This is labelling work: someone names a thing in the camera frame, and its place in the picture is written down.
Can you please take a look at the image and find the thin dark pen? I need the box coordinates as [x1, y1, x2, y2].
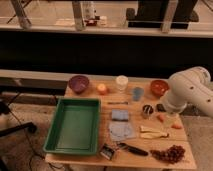
[107, 102, 129, 105]

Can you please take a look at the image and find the blue plastic cup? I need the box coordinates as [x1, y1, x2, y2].
[132, 87, 144, 101]

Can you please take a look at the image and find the black office chair base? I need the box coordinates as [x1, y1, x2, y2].
[0, 91, 38, 138]

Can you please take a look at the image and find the wooden table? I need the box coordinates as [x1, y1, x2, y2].
[45, 79, 197, 171]

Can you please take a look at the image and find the orange bowl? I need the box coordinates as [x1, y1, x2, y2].
[150, 80, 169, 97]

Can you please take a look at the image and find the orange fruit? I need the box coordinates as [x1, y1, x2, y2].
[97, 84, 107, 95]

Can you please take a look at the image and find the black rectangular remote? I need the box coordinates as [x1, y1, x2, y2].
[156, 104, 166, 112]

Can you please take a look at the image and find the yellow banana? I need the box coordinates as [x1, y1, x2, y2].
[140, 126, 169, 139]

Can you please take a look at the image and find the small black box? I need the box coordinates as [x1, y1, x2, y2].
[100, 144, 115, 160]

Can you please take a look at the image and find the purple bowl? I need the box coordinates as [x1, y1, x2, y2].
[68, 75, 89, 94]

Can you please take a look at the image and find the small metal can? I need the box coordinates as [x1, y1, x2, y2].
[142, 105, 154, 119]

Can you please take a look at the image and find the white plastic cup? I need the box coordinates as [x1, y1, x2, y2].
[115, 75, 128, 92]

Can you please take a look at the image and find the orange carrot piece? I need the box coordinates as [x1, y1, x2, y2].
[171, 124, 182, 129]

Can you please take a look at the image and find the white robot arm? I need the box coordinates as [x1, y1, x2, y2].
[161, 67, 213, 118]

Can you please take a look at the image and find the bunch of red grapes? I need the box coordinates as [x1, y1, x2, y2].
[150, 145, 185, 164]

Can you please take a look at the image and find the blue sponge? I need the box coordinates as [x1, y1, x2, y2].
[112, 110, 129, 121]

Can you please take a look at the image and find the small orange carrot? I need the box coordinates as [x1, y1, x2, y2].
[157, 114, 165, 122]

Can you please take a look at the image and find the light blue cloth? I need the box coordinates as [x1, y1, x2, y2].
[109, 122, 136, 141]

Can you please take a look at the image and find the black handled tool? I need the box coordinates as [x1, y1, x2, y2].
[117, 143, 149, 156]

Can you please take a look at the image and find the green plastic tray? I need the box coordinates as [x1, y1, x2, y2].
[43, 98, 101, 155]

